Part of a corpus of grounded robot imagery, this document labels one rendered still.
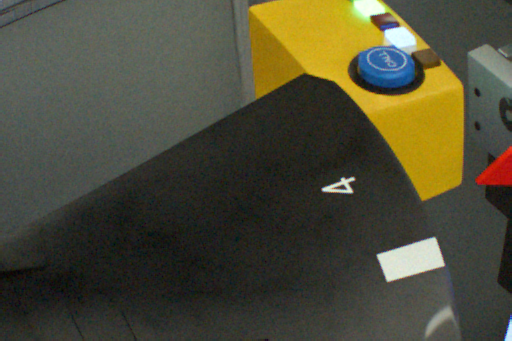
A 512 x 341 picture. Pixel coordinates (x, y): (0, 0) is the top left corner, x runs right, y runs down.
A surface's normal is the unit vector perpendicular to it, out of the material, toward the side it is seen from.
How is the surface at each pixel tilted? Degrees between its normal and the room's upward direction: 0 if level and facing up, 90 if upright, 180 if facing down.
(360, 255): 17
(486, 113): 90
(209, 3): 90
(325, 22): 0
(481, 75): 90
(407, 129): 90
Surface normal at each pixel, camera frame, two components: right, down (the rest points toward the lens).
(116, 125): 0.38, 0.53
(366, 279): 0.15, -0.64
